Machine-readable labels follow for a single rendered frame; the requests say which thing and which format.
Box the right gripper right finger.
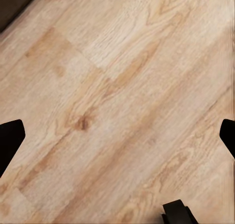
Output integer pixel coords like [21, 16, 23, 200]
[219, 119, 235, 159]

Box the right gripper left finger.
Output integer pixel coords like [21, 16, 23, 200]
[0, 119, 25, 178]

